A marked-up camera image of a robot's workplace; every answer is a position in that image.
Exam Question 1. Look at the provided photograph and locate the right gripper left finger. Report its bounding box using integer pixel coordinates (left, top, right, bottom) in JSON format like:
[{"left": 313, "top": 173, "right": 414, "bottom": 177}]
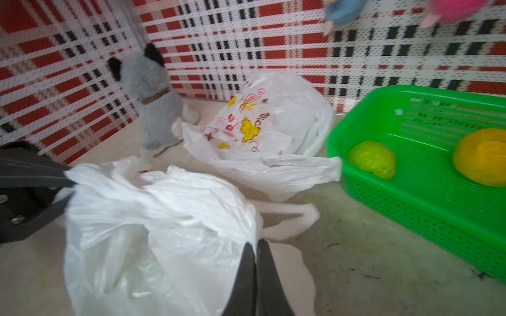
[{"left": 222, "top": 243, "right": 257, "bottom": 316}]

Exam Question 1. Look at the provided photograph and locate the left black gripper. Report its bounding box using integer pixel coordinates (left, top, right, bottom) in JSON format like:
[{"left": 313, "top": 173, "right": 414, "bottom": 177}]
[{"left": 1, "top": 142, "right": 75, "bottom": 244}]

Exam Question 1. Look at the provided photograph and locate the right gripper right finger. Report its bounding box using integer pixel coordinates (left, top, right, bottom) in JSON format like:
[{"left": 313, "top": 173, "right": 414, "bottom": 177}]
[{"left": 256, "top": 239, "right": 295, "bottom": 316}]

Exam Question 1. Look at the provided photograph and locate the plain white plastic bag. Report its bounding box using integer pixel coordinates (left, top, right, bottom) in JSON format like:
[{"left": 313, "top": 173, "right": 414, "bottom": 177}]
[{"left": 63, "top": 156, "right": 320, "bottom": 315}]

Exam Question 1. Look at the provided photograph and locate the printed white plastic bag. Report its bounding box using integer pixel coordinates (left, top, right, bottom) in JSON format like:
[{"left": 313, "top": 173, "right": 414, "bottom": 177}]
[{"left": 182, "top": 71, "right": 343, "bottom": 202}]

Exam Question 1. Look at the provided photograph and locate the green apple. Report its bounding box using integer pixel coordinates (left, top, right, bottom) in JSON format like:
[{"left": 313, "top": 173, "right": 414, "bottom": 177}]
[{"left": 347, "top": 141, "right": 397, "bottom": 180}]

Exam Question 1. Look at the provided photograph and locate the yellow apple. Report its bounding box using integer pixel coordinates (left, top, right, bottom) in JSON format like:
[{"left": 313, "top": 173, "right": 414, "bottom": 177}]
[{"left": 453, "top": 128, "right": 505, "bottom": 188}]

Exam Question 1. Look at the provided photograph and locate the grey plush dog toy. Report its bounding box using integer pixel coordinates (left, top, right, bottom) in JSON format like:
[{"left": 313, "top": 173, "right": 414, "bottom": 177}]
[{"left": 108, "top": 43, "right": 200, "bottom": 157}]

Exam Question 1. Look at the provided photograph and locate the green plastic basket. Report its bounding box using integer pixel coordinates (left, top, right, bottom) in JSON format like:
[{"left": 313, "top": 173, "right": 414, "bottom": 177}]
[{"left": 327, "top": 86, "right": 505, "bottom": 281}]

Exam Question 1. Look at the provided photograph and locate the blue-dressed hanging doll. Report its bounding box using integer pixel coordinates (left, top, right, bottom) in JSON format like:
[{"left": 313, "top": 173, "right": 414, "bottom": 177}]
[{"left": 322, "top": 0, "right": 367, "bottom": 36}]

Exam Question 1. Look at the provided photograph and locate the pink-dressed hanging doll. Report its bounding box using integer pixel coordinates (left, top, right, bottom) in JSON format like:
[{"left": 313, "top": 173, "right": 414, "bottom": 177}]
[{"left": 420, "top": 0, "right": 488, "bottom": 28}]

